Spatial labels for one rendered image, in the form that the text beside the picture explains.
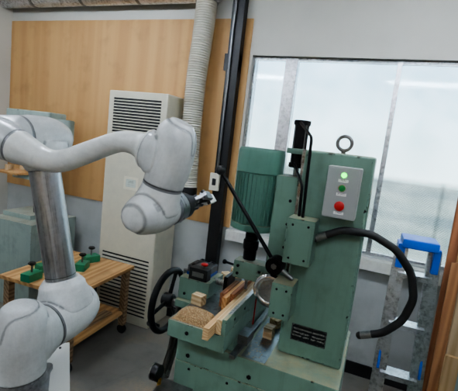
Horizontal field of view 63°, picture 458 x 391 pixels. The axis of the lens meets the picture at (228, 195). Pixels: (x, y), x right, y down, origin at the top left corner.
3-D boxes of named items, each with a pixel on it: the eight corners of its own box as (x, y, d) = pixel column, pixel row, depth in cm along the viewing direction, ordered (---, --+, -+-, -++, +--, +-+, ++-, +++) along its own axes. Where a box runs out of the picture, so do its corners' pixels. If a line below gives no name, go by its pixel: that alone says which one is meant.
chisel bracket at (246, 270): (237, 275, 154) (239, 254, 153) (270, 283, 149) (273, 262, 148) (231, 280, 147) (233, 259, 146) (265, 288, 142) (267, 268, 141)
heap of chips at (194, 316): (184, 309, 137) (185, 299, 137) (218, 319, 132) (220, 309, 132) (171, 318, 129) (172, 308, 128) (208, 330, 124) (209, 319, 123)
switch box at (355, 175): (324, 212, 124) (331, 164, 122) (355, 218, 121) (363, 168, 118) (321, 216, 119) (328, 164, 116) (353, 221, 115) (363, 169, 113)
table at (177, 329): (215, 277, 188) (215, 265, 187) (273, 292, 177) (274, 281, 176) (142, 327, 133) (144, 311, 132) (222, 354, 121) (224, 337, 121)
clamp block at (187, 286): (194, 285, 167) (195, 266, 166) (222, 293, 162) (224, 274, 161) (177, 297, 153) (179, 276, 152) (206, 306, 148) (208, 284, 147)
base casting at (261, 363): (222, 313, 179) (225, 295, 178) (347, 350, 159) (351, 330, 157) (174, 358, 138) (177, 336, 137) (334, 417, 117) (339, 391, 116)
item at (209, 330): (258, 283, 171) (259, 275, 170) (263, 284, 170) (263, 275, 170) (201, 339, 118) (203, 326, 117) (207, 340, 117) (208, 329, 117)
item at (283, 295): (274, 306, 134) (279, 274, 132) (294, 312, 131) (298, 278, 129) (266, 316, 125) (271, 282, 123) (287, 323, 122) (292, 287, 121)
